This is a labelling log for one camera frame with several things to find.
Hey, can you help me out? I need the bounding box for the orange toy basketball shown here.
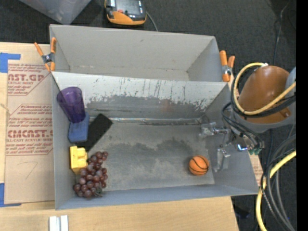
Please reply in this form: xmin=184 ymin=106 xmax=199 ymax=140
xmin=188 ymin=155 xmax=210 ymax=177

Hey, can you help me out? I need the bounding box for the red toy grape bunch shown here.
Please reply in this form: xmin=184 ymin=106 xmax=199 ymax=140
xmin=73 ymin=151 xmax=109 ymax=199

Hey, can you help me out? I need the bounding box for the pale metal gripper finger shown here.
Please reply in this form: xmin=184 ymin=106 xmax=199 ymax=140
xmin=198 ymin=122 xmax=229 ymax=139
xmin=212 ymin=148 xmax=231 ymax=173

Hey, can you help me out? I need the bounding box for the brown cardboard board red print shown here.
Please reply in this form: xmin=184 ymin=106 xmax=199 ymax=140
xmin=0 ymin=41 xmax=263 ymax=208

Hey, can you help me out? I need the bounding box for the purple plastic cup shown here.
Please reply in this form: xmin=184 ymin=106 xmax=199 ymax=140
xmin=56 ymin=86 xmax=87 ymax=124

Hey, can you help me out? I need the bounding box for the blue sponge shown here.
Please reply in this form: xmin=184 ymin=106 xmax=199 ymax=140
xmin=67 ymin=113 xmax=90 ymax=143

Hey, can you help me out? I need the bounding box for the black flat block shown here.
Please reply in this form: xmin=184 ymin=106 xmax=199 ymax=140
xmin=78 ymin=113 xmax=114 ymax=152

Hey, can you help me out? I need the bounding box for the grey metal bin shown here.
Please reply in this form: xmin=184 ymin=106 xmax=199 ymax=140
xmin=49 ymin=24 xmax=259 ymax=211

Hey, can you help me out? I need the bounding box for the yellow toy block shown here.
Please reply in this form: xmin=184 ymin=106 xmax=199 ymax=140
xmin=69 ymin=145 xmax=89 ymax=175

